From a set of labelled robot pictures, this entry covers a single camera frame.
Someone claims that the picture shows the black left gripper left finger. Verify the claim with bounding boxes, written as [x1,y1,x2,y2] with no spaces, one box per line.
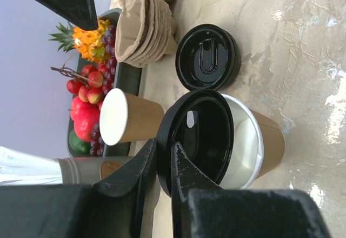
[1,139,156,237]

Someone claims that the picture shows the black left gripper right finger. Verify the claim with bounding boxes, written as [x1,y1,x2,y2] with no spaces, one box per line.
[171,142,331,237]

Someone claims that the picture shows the brown pulp cup carrier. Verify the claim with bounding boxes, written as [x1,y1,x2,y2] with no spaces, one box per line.
[115,0,178,68]

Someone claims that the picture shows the brown paper coffee cup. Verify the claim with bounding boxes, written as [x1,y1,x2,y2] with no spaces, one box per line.
[219,94,285,189]

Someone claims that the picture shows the black coffee cup lid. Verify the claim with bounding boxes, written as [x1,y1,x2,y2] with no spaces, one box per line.
[156,89,234,195]

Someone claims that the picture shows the orange pineapple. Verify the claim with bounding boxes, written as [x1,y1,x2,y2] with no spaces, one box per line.
[49,18,111,63]

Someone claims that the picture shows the grey metal straw holder cup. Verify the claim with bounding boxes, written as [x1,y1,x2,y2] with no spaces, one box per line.
[55,156,133,184]

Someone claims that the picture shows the purple grape bunch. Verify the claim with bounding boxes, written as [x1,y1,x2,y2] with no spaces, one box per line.
[89,24,118,156]

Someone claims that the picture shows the green lime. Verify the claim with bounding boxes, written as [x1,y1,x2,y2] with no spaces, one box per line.
[68,130,91,154]

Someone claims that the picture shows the dark green fruit tray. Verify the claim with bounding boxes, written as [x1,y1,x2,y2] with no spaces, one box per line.
[67,8,142,157]

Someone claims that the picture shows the red cherry cluster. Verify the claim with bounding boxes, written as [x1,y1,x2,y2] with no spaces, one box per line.
[50,62,104,104]

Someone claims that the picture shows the red apple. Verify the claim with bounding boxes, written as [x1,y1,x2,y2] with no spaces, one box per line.
[70,96,100,142]

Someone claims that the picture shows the white wrapped straw bundle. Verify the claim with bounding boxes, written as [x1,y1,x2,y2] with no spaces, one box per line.
[1,147,63,186]

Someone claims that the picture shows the black cup lid stack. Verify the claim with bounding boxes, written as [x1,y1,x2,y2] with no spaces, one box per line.
[175,24,241,91]

